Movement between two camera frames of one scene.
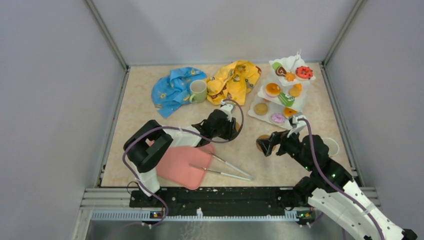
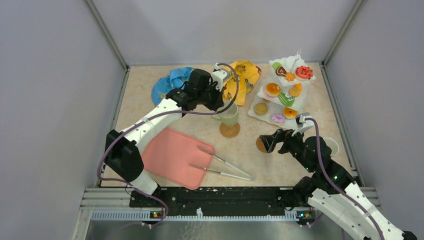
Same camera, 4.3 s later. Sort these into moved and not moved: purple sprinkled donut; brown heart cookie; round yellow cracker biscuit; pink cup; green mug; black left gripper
Moved: black left gripper; green mug
Not moved: purple sprinkled donut; round yellow cracker biscuit; brown heart cookie; pink cup
